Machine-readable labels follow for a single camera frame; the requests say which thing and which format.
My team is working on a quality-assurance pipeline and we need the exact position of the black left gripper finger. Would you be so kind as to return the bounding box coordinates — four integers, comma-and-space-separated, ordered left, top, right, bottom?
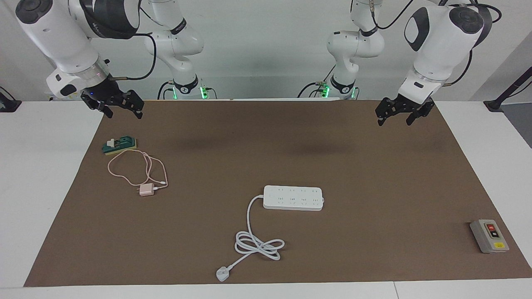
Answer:
375, 99, 396, 127
406, 105, 433, 126

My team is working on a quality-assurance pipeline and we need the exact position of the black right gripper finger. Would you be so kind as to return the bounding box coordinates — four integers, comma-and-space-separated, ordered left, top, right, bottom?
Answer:
121, 89, 145, 120
81, 94, 114, 119

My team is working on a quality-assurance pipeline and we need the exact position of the pink charging cable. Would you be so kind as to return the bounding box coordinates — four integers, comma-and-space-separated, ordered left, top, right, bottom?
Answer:
107, 149, 169, 192

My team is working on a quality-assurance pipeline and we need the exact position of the white power strip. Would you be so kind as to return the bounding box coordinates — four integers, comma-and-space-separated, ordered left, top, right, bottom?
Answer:
263, 185, 325, 211

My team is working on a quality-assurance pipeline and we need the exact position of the black pole stand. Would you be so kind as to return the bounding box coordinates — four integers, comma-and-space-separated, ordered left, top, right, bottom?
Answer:
483, 66, 532, 112

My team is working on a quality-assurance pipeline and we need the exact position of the brown table mat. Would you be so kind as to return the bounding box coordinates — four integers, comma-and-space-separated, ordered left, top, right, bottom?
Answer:
24, 99, 532, 287

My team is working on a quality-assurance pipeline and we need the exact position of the black base cable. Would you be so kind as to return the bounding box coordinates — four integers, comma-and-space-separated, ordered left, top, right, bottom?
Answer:
157, 80, 176, 100
297, 66, 337, 99

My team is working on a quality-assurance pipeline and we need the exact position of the green knife switch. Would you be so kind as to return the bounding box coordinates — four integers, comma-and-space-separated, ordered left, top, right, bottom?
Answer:
102, 136, 138, 156

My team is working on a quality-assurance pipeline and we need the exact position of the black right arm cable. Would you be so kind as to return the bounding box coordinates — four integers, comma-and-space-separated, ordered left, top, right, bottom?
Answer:
109, 32, 158, 81

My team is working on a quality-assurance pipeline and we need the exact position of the grey on-off switch box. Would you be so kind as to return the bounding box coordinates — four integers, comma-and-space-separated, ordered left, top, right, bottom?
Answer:
470, 219, 510, 254

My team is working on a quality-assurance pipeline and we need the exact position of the white power strip cord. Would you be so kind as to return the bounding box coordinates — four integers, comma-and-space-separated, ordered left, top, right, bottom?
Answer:
216, 194, 286, 282

